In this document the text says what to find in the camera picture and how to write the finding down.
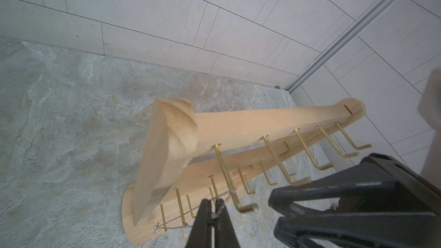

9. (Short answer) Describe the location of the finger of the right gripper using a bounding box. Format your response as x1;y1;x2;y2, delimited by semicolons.
268;153;441;218
274;212;441;248

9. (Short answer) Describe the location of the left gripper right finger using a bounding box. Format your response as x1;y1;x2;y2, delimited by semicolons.
213;199;240;248

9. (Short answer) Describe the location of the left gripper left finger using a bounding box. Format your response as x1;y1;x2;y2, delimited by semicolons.
185;199;213;248

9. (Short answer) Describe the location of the silver chain necklace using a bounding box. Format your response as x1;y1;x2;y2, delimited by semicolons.
153;187;238;234

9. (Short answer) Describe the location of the wooden jewelry display stand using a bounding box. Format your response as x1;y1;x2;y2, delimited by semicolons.
122;98;366;245

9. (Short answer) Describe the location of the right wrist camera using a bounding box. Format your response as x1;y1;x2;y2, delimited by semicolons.
418;68;441;189

